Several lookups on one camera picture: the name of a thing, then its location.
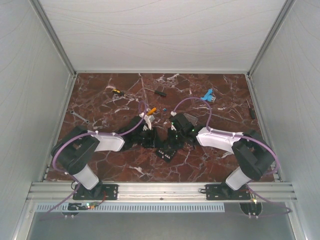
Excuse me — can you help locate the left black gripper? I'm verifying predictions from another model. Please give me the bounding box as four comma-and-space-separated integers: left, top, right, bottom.
134, 127, 165, 149

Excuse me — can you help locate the black fuse box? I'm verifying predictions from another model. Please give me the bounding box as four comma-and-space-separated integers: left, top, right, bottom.
155, 148, 178, 163

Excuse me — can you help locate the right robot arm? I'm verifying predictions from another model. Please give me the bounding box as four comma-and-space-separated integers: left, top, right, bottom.
168, 112, 277, 200

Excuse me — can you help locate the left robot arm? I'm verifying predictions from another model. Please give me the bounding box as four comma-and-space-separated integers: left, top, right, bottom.
51, 113, 161, 199

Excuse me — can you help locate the clear plastic fuse box cover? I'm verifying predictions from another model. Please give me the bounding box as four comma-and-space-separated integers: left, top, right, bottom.
183, 113, 198, 128

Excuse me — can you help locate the blue plastic connector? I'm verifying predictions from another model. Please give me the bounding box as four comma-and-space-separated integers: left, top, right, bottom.
200, 88, 216, 103

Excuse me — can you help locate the yellow black screwdriver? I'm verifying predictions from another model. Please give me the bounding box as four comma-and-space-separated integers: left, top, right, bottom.
112, 89, 130, 99

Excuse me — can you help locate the silver wrench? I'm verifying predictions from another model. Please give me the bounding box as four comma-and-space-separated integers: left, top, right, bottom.
70, 110, 90, 124

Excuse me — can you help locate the thin black screwdriver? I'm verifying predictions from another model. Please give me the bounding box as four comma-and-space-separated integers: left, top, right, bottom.
246, 99, 256, 120

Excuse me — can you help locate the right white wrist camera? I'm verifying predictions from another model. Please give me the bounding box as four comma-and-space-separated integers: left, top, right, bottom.
169, 111, 177, 131

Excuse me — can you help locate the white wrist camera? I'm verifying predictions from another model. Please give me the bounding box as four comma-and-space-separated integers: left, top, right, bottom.
169, 111, 177, 131
139, 113, 155, 131

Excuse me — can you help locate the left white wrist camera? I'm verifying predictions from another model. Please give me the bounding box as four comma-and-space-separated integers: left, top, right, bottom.
139, 113, 155, 131

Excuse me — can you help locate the orange handled screwdriver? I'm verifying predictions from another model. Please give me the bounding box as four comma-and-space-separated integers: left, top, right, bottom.
147, 107, 157, 116

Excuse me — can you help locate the black handled screwdriver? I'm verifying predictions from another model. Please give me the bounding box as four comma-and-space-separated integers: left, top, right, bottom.
145, 88, 167, 97

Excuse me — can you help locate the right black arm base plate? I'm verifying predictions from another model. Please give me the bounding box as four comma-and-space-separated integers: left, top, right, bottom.
201, 182, 251, 201

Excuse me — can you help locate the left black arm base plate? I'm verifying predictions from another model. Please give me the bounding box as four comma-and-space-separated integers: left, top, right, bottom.
72, 182, 119, 201

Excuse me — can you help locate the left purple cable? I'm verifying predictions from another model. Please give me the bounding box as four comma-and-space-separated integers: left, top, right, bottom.
39, 100, 147, 222

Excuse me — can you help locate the aluminium rail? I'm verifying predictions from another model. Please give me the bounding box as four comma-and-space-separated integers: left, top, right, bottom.
26, 181, 297, 203

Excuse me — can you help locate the slotted grey cable duct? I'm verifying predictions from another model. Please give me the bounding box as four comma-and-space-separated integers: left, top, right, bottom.
35, 202, 225, 213

